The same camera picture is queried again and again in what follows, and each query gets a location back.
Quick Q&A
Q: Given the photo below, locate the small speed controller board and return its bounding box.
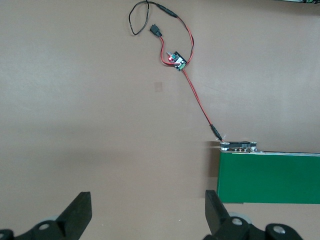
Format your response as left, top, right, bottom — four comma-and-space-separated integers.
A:
166, 50, 188, 73

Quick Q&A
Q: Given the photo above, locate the green conveyor belt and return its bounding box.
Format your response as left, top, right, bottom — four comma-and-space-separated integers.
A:
216, 140, 320, 205

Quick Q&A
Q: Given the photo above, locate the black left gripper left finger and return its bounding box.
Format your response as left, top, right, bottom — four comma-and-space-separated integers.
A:
0, 191, 93, 240

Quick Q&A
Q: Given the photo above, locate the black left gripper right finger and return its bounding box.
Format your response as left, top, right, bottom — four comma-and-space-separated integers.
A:
203, 189, 305, 240

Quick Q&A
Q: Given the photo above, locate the red-black wire harness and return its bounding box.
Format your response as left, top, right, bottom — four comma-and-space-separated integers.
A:
149, 2, 224, 141

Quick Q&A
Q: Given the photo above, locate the thin black cable loop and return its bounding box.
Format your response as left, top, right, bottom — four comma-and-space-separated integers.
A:
128, 0, 161, 36

